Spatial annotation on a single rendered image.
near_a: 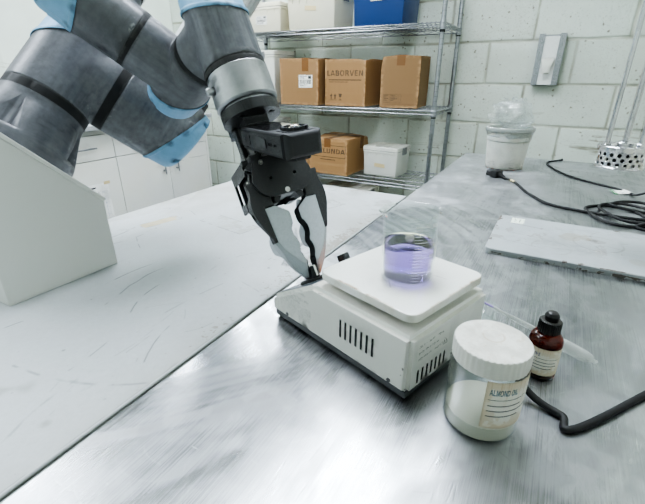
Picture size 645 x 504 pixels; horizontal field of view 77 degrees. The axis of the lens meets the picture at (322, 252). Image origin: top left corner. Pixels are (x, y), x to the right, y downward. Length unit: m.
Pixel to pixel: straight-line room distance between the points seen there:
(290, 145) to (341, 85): 2.34
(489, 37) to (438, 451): 2.62
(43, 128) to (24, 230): 0.14
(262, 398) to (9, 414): 0.22
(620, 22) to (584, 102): 0.39
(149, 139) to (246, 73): 0.27
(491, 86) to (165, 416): 2.64
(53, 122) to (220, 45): 0.28
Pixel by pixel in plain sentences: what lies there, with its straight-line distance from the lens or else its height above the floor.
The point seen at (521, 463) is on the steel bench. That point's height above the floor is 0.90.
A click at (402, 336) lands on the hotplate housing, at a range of 0.36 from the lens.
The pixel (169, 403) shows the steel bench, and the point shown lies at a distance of 0.41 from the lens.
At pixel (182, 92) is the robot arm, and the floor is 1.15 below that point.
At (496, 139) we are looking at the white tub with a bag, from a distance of 1.38.
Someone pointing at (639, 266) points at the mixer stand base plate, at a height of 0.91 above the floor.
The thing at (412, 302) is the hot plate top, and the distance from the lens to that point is 0.36.
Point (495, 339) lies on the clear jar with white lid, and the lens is 0.35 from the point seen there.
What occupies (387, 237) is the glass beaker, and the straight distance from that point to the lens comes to 0.37.
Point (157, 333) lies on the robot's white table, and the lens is 0.51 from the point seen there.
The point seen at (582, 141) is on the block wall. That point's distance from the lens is 2.81.
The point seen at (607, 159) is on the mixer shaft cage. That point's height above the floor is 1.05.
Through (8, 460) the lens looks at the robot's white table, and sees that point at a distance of 0.42.
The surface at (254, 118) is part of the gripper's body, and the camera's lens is 0.51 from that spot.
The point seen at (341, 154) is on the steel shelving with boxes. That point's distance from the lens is 2.69.
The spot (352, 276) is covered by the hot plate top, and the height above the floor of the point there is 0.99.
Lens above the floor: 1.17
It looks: 24 degrees down
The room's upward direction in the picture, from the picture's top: straight up
